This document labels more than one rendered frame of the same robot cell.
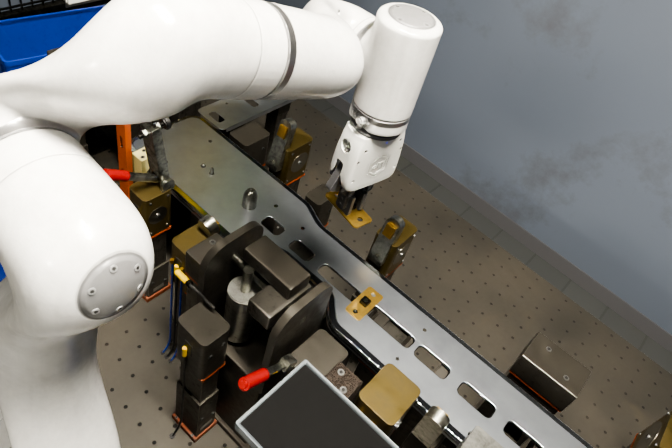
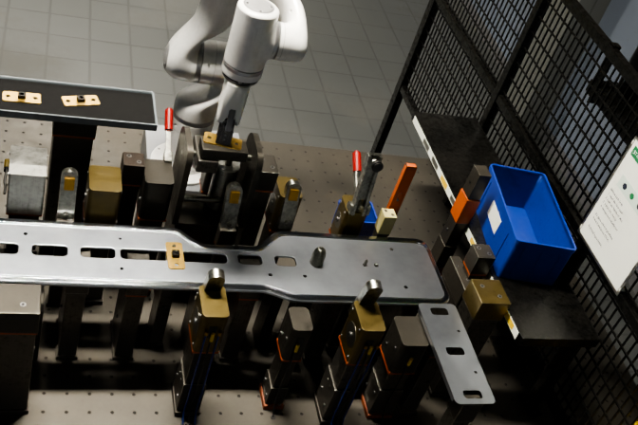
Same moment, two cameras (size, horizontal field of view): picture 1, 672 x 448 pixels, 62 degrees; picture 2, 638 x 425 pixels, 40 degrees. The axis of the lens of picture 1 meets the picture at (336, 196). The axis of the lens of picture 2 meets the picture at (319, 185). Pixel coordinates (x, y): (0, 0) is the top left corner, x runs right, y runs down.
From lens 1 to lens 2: 2.16 m
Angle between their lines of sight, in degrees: 86
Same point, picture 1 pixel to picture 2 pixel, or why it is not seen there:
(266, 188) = (328, 283)
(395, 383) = (107, 184)
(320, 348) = (161, 175)
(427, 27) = (245, 1)
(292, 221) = (281, 273)
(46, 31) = (551, 218)
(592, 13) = not seen: outside the picture
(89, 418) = (189, 30)
